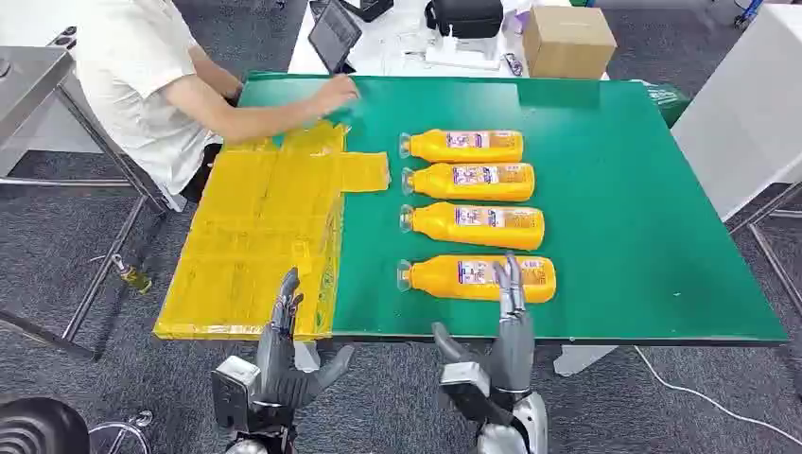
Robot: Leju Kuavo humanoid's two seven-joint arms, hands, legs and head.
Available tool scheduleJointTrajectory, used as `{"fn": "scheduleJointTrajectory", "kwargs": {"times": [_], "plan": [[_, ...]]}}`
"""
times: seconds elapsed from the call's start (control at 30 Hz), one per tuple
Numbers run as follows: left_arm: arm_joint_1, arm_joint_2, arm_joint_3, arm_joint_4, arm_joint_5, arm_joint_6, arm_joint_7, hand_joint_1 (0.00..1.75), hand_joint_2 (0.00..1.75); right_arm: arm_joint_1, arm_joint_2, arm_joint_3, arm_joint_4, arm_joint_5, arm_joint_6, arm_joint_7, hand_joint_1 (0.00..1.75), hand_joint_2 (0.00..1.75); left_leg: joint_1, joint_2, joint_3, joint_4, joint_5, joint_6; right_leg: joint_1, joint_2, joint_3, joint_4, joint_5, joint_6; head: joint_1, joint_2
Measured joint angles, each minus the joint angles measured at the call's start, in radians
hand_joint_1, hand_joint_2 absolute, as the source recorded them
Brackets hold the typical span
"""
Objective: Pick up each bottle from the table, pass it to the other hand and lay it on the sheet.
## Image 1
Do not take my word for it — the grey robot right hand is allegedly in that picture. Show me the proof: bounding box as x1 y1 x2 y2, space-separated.
431 252 535 394

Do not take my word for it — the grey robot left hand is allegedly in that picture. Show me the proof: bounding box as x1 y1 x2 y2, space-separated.
253 268 356 433

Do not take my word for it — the orange drink bottle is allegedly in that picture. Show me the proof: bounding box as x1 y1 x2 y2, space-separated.
398 129 525 165
400 163 536 203
396 253 558 306
398 201 547 252

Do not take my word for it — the white table foot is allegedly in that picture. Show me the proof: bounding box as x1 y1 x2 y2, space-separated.
552 344 619 377

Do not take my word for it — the yellow plastic sheet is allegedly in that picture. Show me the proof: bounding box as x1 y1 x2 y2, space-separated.
153 120 392 341

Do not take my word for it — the green table mat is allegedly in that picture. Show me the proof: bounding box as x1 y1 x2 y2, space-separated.
237 73 790 344

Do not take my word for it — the small green floor bottle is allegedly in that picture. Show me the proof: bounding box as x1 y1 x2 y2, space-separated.
111 253 153 296

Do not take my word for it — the black round ribbed fan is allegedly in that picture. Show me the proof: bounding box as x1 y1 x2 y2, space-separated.
0 395 92 454

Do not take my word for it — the person's hand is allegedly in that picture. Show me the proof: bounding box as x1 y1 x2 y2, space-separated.
315 75 361 117

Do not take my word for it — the green plastic crate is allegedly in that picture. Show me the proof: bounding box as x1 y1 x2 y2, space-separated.
643 81 691 131

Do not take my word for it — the white charger block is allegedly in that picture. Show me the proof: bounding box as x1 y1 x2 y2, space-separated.
425 34 504 71

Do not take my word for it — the brown cardboard box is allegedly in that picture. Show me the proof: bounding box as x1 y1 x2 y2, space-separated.
522 5 619 80

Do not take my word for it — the person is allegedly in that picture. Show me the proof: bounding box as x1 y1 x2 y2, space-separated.
74 0 361 205

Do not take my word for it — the white desk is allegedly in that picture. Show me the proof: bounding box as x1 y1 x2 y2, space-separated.
287 0 610 80

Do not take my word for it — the black bag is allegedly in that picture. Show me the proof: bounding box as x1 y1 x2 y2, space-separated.
424 0 505 41

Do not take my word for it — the white side table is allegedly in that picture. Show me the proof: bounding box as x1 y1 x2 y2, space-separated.
671 3 802 222

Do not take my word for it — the black tablet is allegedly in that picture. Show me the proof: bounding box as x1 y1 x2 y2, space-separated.
307 0 364 76

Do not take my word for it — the steel bench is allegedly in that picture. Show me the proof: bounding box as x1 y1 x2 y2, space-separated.
0 44 171 363

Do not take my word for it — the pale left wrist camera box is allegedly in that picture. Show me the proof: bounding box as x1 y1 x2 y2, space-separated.
211 356 262 432

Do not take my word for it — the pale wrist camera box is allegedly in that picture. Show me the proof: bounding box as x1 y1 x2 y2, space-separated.
211 356 262 432
439 361 516 428

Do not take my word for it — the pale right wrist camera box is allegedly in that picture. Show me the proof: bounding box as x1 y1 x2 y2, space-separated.
439 361 516 428

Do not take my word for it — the white floor cable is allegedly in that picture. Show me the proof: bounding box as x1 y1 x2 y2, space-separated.
634 345 802 447

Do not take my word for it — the metal table frame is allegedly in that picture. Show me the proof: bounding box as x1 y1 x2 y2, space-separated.
728 182 802 318

